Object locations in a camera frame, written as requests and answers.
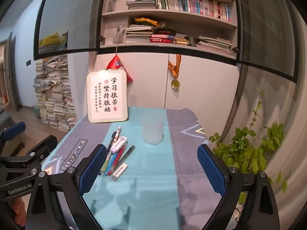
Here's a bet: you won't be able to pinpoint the gold medal with striped ribbon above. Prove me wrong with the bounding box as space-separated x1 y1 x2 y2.
167 54 182 90

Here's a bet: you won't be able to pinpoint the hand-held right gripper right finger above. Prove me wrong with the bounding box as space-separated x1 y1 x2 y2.
197 144 281 230

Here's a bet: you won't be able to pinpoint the yellow flower garland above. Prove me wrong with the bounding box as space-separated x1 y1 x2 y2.
134 17 166 29

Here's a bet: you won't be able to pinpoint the translucent pen cup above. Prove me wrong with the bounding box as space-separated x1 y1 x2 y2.
141 115 164 145

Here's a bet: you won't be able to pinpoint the red hardcover books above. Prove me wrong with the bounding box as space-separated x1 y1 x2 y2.
150 34 177 44

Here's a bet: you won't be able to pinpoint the white calligraphy sign board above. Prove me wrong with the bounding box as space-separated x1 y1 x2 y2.
87 69 129 123

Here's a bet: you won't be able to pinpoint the dark framed glass cabinet door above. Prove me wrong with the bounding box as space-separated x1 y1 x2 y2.
234 0 300 84
34 0 107 60

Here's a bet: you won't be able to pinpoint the stack of white magazines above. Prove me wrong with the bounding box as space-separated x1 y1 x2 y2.
125 25 154 44

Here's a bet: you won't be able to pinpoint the white correction tape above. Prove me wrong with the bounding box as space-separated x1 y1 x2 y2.
109 136 128 153

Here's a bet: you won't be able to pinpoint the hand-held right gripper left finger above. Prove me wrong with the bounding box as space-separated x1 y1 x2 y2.
25 144 108 230

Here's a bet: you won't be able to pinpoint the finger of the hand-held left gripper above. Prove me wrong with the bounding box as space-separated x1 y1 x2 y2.
0 122 26 146
26 135 58 170

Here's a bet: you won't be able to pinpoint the grey wall bookshelf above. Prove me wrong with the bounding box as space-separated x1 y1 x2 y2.
97 0 240 60

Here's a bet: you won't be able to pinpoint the wide stack of magazines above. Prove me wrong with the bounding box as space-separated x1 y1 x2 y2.
195 35 233 54

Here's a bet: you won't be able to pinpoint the green potted plant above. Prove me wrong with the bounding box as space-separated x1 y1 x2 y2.
209 89 292 218

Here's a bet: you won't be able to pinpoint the stack of grey books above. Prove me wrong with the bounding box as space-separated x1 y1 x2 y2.
126 0 156 10

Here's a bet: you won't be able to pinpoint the red hanging pouch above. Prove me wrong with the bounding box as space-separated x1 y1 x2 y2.
106 53 134 83

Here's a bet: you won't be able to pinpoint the orange red pen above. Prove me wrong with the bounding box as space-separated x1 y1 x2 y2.
107 148 125 176

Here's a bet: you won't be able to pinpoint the blue pen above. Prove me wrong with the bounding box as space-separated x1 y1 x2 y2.
104 153 118 176

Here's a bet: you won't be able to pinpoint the floral pink white pen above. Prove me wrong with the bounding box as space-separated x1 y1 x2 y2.
112 126 122 146

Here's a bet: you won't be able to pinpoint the teal grey printed tablecloth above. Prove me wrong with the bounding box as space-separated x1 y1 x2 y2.
41 107 243 230

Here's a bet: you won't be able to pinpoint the grey black pen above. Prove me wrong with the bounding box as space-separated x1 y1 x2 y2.
112 145 136 170

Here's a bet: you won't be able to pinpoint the green clear pen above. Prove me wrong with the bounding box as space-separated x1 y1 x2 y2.
99 152 113 175

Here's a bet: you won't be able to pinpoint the white block eraser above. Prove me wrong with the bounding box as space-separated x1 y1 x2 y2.
111 163 128 181

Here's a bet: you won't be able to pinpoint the tall pile of paper books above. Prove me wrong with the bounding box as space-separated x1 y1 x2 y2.
34 54 78 132

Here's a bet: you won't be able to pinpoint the person's left hand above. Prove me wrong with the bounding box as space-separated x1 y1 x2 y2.
10 200 26 219

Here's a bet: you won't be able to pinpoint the long row of upright books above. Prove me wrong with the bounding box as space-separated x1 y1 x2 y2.
155 0 232 22

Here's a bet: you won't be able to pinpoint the grey room door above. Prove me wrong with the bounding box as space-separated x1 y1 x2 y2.
0 32 22 112

